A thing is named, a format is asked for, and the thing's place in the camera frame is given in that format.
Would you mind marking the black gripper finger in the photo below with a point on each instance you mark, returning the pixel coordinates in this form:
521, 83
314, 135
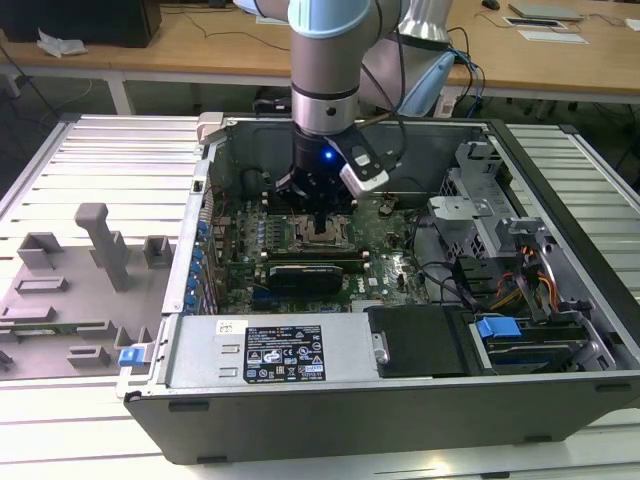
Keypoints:
289, 192
327, 225

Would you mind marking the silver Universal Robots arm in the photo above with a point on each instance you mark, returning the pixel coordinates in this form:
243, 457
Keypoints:
325, 50

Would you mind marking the CPU socket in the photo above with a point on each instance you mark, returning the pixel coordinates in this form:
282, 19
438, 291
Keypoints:
300, 244

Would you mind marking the blue expansion slot clip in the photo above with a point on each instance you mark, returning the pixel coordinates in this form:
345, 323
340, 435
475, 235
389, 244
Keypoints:
198, 260
193, 292
203, 231

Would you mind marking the black drive bay cover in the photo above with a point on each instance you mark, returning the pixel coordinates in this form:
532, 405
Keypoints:
420, 340

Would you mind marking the black round fan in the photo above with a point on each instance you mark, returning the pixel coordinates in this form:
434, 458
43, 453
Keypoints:
255, 185

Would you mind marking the round coin cell battery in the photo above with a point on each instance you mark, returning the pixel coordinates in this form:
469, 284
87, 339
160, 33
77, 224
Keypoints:
386, 206

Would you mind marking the green motherboard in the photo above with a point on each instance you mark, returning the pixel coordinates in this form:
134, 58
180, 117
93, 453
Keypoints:
390, 270

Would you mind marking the small silver heat sink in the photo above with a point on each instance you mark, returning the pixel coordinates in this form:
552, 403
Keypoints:
367, 307

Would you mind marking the silver metal drive cage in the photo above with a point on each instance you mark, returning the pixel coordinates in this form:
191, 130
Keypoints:
460, 210

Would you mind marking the white label tag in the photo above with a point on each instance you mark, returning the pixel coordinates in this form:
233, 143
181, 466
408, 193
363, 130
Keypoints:
446, 107

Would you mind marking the wooden desk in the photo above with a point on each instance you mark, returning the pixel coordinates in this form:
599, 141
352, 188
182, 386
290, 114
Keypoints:
200, 55

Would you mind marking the silver power supply with label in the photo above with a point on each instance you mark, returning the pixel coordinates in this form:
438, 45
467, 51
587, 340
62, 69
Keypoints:
200, 350

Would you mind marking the blue disk carrier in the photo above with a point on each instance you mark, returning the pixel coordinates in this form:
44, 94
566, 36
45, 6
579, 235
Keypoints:
497, 330

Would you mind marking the black open PC case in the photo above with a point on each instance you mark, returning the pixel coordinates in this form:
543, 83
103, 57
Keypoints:
350, 425

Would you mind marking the blue case side latch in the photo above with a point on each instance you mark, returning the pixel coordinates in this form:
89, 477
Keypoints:
128, 358

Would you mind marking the black computer mouse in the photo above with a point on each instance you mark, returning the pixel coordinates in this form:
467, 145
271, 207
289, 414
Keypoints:
491, 3

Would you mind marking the black hard disk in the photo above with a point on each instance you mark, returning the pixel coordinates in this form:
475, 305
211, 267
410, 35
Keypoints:
530, 352

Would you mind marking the grey parts rack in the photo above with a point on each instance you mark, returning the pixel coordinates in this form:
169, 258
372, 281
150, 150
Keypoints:
60, 305

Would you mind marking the black and white flat tray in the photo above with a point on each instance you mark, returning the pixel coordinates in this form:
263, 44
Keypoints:
535, 22

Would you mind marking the grey flat laptop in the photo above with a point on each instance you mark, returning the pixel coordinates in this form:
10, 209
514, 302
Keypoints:
545, 11

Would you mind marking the crumpled white paper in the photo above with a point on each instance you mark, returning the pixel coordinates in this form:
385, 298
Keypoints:
60, 44

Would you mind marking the black computer on desk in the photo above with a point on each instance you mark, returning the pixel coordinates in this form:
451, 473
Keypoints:
75, 20

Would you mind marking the green RAM stick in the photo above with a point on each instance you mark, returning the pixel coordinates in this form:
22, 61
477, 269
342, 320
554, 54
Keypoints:
50, 330

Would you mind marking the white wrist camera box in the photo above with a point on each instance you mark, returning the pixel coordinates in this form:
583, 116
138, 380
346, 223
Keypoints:
367, 175

